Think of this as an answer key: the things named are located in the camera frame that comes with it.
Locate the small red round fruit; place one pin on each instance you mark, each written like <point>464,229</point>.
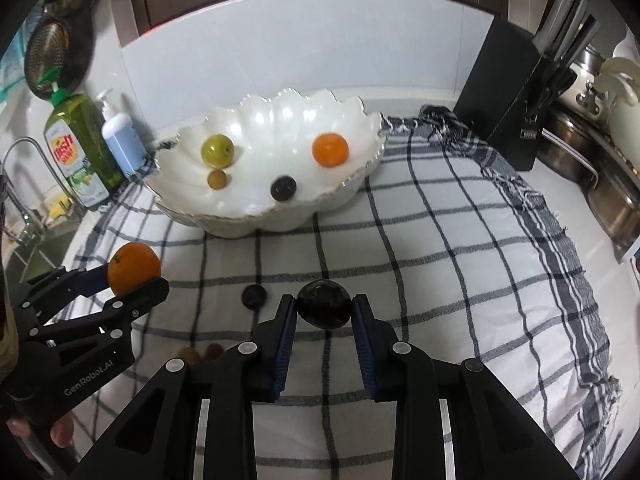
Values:
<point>215,350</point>

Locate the cream ceramic teapot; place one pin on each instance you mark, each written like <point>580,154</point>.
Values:
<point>625,115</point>

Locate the small yellowish round fruit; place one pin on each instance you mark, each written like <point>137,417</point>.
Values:
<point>189,355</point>

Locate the small brown round fruit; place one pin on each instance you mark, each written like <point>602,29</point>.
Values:
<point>217,179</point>

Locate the dark perforated pan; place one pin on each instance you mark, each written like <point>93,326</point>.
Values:
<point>47,50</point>

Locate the white scalloped bowl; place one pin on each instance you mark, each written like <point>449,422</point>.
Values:
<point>280,130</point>

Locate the thin gooseneck faucet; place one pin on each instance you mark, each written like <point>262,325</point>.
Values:
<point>30,140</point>

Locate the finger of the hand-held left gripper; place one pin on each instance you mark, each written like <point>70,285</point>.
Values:
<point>135,302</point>
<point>65,285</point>

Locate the yellow sponge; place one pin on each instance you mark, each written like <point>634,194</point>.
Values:
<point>59,207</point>

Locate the teal paper towel bag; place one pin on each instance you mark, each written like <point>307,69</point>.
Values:
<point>12,80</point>

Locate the person's left hand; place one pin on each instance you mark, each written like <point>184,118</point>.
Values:
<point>62,432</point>

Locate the dark purple plum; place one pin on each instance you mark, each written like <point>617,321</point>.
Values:
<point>283,188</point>
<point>322,305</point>

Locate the small dark green fruit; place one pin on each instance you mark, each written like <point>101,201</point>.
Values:
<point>253,296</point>

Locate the black white checked cloth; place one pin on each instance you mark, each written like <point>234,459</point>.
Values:
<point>450,285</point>

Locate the black knife block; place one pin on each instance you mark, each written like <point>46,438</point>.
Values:
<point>500,90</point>

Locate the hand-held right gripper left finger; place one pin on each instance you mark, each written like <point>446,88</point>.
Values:
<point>284,347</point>

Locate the green dish soap bottle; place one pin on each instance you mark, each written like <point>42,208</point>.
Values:
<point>75,150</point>

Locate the blue pump soap bottle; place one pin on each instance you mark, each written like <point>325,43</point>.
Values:
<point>122,145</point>

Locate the green apple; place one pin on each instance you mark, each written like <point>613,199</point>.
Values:
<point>218,149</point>

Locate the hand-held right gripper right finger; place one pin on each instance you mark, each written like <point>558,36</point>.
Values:
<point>366,347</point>

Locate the orange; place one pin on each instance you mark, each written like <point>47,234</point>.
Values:
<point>330,149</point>
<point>134,267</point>

